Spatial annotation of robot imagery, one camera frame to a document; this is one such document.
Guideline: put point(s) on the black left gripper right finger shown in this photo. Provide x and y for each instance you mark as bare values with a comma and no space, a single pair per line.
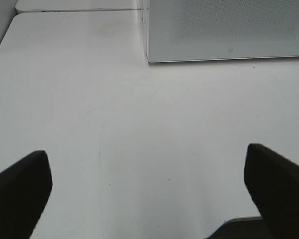
273,184

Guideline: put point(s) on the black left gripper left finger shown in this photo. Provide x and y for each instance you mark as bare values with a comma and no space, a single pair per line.
25,188

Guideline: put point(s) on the white microwave door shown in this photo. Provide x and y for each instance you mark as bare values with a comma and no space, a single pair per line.
198,30

